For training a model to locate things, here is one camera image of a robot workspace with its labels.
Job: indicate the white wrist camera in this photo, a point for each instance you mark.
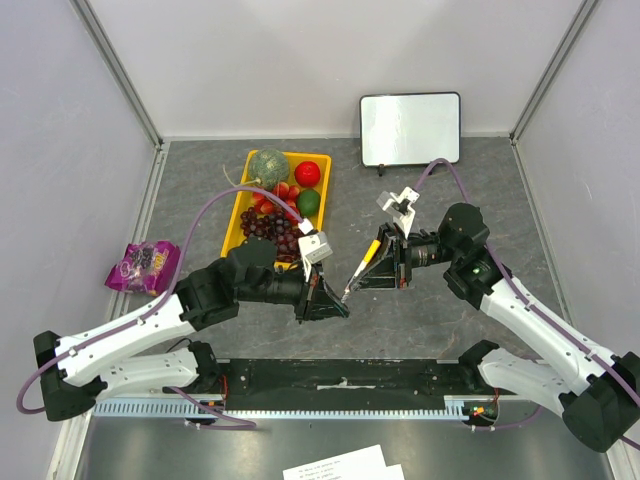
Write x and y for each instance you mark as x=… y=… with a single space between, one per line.
x=313 y=246
x=400 y=207

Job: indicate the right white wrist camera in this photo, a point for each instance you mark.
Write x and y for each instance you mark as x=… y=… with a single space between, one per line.
x=400 y=207

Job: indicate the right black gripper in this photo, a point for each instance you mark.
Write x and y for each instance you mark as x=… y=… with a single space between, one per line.
x=400 y=260

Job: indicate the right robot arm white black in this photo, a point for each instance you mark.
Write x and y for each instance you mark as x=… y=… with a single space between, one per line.
x=593 y=390

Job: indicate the small whiteboard black frame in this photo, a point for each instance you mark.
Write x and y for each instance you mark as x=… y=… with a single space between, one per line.
x=409 y=128

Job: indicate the yellow marker cap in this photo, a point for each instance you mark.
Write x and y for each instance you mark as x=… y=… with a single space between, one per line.
x=373 y=248

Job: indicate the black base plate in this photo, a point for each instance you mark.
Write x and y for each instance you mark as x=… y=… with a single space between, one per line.
x=341 y=384

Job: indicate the white paper sheets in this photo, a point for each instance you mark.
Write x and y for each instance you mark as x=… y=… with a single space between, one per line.
x=364 y=464

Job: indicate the red strawberries bunch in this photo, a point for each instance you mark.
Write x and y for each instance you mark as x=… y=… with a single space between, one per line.
x=286 y=192

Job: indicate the yellow plastic tray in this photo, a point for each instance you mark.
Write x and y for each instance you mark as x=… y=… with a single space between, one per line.
x=234 y=236

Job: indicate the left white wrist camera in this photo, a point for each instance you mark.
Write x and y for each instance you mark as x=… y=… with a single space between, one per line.
x=313 y=246

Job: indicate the purple snack bag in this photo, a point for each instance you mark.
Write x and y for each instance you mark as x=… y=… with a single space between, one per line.
x=146 y=268

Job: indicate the red apple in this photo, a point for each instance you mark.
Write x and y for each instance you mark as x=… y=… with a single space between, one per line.
x=307 y=174

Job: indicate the dark red grapes bunch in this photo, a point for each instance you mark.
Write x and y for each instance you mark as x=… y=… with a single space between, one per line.
x=277 y=227

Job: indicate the green mango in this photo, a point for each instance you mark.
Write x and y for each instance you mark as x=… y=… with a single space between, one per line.
x=308 y=202

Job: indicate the white whiteboard marker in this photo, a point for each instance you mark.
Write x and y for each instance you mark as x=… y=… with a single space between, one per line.
x=347 y=290

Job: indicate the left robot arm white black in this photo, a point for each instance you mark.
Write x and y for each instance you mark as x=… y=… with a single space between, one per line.
x=77 y=371

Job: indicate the white slotted cable duct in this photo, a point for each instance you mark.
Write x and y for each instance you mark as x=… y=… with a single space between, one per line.
x=181 y=408

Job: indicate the green netted melon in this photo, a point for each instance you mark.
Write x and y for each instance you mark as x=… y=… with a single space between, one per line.
x=268 y=167

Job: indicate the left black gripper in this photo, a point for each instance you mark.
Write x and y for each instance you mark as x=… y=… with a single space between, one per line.
x=317 y=301

